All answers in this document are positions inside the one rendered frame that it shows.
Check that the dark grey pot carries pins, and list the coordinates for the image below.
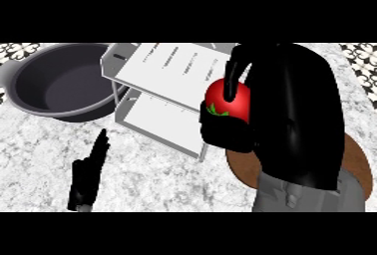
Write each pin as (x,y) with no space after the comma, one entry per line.
(64,83)

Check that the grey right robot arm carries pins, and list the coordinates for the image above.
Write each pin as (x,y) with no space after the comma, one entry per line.
(304,198)

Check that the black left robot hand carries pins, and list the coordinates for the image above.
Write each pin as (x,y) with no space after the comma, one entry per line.
(88,172)

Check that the round brown cutting board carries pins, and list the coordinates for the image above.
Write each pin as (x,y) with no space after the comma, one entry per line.
(359,162)

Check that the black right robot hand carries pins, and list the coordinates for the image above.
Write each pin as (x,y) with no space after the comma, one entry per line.
(295,109)

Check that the red tomato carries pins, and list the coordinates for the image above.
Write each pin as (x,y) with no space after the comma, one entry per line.
(240,99)

